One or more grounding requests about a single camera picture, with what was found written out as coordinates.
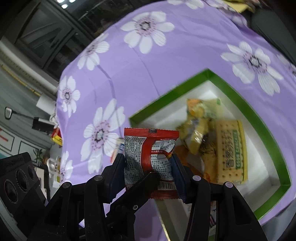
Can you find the yellow cracker biscuit pack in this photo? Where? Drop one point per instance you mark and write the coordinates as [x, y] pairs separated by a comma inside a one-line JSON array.
[[232, 163]]

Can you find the gold rice cracker packet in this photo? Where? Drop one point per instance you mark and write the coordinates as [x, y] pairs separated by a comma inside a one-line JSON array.
[[194, 131]]

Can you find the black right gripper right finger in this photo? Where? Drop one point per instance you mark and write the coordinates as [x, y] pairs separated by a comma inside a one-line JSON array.
[[234, 218]]

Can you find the yellow red gift bag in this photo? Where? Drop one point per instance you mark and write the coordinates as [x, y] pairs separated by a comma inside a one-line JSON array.
[[56, 136]]

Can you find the pink folded cloth pile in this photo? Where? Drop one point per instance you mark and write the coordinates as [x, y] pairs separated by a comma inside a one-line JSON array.
[[242, 5]]

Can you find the red grey snack packet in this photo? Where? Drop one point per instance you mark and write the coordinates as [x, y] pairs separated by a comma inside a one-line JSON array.
[[147, 150]]

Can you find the white blue red snack bar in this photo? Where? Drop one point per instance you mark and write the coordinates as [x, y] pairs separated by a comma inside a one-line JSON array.
[[119, 148]]

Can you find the green white cardboard box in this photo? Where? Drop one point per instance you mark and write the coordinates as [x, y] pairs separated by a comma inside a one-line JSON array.
[[268, 176]]

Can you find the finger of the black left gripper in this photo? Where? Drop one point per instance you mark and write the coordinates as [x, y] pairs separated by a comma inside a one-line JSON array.
[[121, 217]]

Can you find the orange snack packet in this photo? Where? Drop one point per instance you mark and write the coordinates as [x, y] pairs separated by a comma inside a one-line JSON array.
[[203, 164]]

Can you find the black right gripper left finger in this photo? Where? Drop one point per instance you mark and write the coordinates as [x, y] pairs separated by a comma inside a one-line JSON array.
[[72, 204]]

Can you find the dark grey sofa cushion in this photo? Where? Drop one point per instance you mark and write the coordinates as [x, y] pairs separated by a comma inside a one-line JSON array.
[[268, 24]]

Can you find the dark framed window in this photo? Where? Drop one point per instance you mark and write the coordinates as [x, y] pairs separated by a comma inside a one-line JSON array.
[[53, 33]]

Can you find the purple floral tablecloth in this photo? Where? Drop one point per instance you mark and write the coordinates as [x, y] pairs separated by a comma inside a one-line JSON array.
[[144, 67]]

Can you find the white paper roll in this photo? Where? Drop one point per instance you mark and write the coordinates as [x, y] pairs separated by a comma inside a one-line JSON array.
[[46, 104]]

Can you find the yellow green chip bag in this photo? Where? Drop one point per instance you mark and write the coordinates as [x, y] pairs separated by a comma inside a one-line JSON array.
[[197, 108]]

